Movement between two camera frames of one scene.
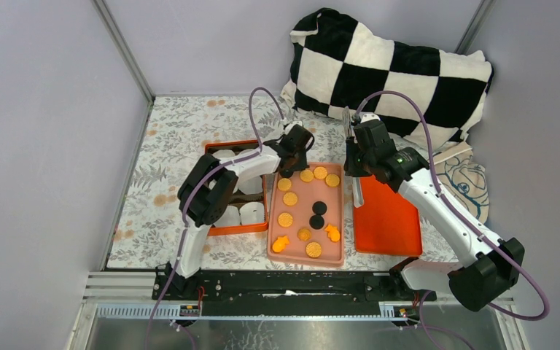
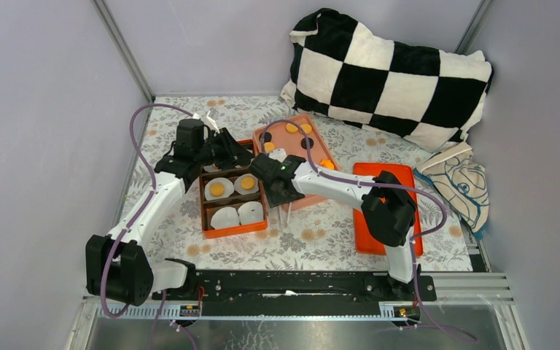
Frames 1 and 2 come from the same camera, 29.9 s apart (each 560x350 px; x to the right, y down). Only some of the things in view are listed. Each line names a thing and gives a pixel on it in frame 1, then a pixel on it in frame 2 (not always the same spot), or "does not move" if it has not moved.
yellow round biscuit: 285,219 → 247,183
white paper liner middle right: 251,186 does not move
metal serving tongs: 347,114 → 285,225
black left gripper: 299,165 → 240,154
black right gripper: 350,168 → 274,199
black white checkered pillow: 336,63 does not move
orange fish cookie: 333,232 → 327,163
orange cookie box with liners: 250,212 does not move
